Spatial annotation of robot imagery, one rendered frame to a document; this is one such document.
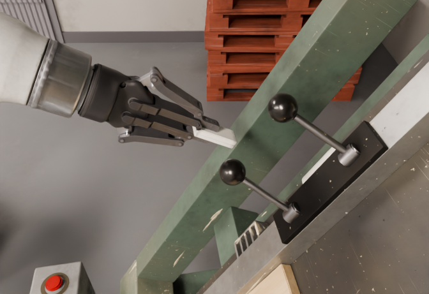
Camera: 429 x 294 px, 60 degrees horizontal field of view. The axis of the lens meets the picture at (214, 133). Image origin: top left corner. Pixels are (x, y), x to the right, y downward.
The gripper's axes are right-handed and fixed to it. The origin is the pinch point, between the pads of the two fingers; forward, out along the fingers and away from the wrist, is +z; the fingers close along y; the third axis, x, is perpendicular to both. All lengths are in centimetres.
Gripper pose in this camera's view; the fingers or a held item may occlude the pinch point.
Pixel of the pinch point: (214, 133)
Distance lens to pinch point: 58.4
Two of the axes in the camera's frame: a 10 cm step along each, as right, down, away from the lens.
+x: 1.6, 6.4, -7.5
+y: -5.0, 7.1, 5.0
